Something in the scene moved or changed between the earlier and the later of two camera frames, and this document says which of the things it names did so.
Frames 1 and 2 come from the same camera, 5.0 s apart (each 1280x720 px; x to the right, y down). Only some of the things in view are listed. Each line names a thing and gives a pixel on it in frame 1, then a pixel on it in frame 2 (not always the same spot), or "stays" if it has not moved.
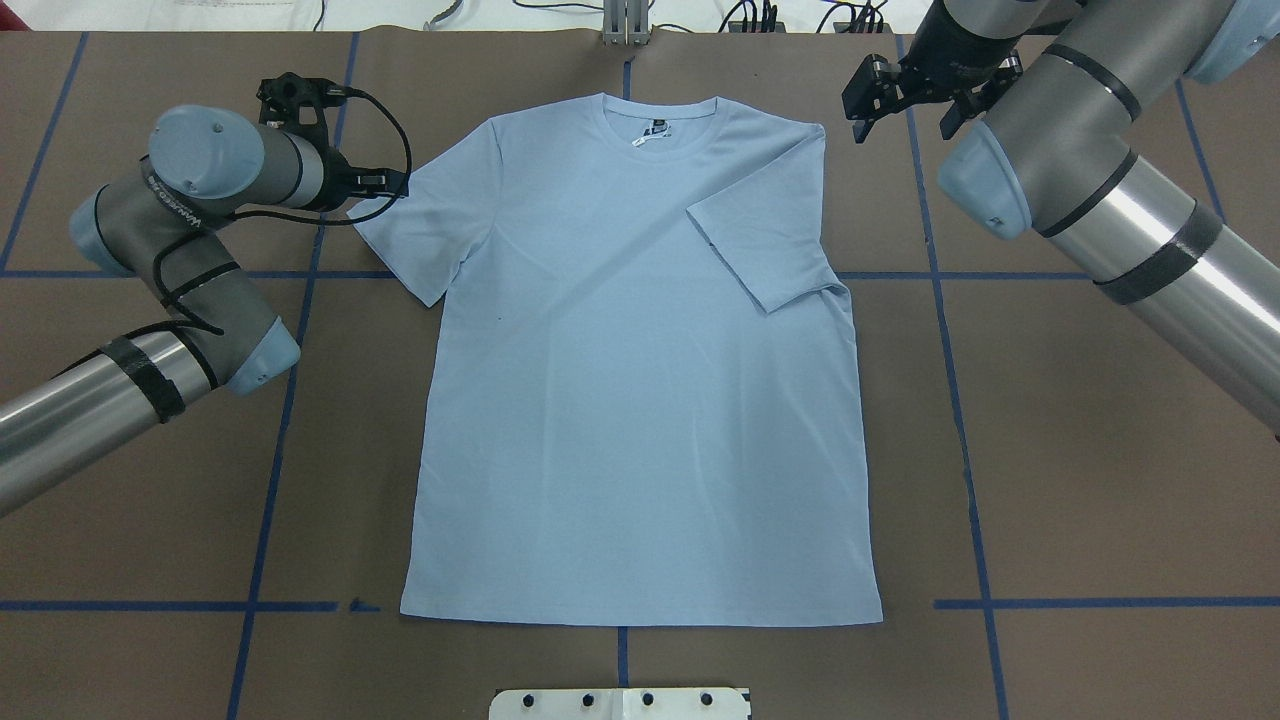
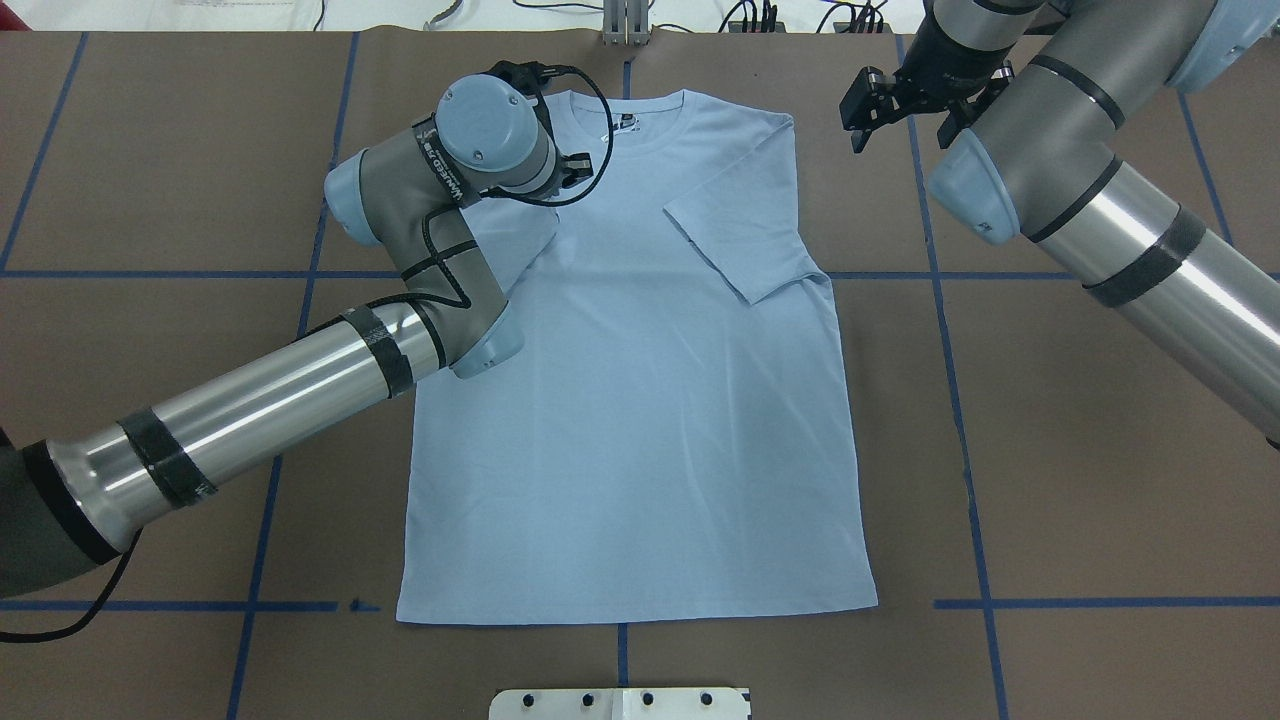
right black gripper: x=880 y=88 stays
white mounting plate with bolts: x=620 y=703 stays
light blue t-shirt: x=644 y=400 stays
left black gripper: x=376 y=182 -> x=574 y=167
